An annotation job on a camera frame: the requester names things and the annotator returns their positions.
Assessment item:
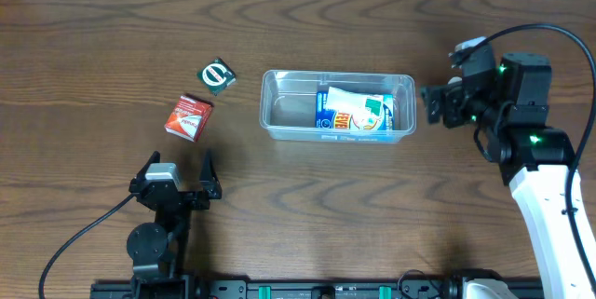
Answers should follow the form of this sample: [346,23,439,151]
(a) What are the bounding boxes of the black cable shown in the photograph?
[454,22,596,281]
[37,193,137,299]

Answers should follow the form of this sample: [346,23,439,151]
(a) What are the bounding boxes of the red Panadol box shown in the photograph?
[164,94,214,143]

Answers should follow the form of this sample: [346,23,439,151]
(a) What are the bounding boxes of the clear plastic container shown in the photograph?
[260,70,416,143]

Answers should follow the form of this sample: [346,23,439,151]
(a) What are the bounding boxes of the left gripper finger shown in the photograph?
[134,151,160,183]
[199,150,220,190]

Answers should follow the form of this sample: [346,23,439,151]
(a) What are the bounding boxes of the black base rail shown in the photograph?
[89,277,441,299]

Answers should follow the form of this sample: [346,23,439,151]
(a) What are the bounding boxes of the green Zam-Buk box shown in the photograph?
[196,58,237,96]

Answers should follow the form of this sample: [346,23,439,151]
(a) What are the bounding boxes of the blue Kool Fever box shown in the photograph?
[315,91,395,131]

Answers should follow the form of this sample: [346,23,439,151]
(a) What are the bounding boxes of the black bottle white cap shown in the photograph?
[448,76,462,85]

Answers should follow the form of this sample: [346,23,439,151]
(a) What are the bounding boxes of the left black cable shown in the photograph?
[37,193,137,299]

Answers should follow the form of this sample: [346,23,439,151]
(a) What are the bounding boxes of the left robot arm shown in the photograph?
[127,151,222,299]

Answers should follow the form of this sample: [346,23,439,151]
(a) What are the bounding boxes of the right black cable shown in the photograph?
[454,22,596,281]

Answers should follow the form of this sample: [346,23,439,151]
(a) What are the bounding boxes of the white green medicine box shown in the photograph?
[326,87,384,118]

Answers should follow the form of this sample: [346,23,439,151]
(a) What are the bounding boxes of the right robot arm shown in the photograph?
[421,51,595,298]

